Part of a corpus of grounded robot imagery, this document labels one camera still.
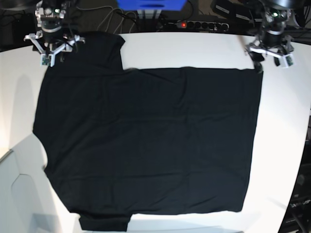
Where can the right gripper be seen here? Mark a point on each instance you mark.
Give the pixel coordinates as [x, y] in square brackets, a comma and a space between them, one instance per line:
[63, 40]

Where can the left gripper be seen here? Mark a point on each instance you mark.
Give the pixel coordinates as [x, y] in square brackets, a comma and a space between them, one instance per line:
[276, 45]

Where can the black T-shirt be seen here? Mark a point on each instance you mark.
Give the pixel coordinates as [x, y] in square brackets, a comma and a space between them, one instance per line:
[166, 141]

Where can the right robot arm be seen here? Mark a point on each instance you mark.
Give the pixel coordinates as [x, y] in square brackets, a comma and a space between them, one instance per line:
[52, 15]

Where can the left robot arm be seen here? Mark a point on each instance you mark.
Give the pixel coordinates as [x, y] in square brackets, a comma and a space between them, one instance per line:
[275, 16]

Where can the blue box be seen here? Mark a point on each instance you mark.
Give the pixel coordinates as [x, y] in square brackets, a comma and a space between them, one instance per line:
[167, 5]

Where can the black power strip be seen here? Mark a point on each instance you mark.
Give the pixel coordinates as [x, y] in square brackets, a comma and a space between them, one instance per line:
[194, 26]

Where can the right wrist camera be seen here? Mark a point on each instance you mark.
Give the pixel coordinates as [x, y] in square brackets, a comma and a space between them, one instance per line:
[47, 60]

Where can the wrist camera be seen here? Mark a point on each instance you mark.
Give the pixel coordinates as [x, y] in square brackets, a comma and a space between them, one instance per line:
[47, 60]
[287, 60]

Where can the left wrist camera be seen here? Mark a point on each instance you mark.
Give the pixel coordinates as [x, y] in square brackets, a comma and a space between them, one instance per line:
[287, 60]

